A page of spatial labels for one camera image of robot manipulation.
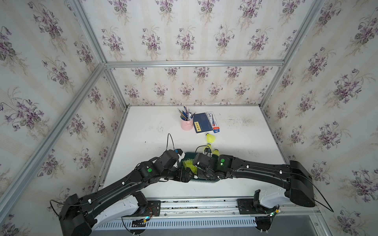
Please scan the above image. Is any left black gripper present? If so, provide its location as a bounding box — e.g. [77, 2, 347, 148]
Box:
[161, 167, 196, 183]

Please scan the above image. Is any yellow shuttlecock pile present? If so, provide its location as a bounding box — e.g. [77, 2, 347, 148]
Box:
[212, 148, 220, 158]
[205, 133, 216, 144]

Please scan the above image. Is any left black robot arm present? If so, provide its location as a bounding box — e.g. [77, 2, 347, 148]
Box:
[59, 150, 195, 236]

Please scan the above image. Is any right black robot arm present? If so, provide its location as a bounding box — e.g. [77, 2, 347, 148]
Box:
[193, 153, 316, 207]

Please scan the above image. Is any dark teal storage tray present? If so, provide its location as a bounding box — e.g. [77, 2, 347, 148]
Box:
[180, 152, 220, 183]

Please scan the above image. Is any dark blue book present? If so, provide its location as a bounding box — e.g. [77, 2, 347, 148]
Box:
[193, 113, 213, 133]

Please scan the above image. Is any pink pen cup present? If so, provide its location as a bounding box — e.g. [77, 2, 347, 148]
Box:
[180, 119, 194, 131]

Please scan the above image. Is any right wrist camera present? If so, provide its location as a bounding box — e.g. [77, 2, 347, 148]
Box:
[193, 153, 211, 168]

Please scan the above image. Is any aluminium front rail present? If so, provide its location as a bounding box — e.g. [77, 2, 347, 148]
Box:
[75, 196, 321, 221]

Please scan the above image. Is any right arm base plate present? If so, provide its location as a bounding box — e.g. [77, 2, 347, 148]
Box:
[237, 198, 280, 215]

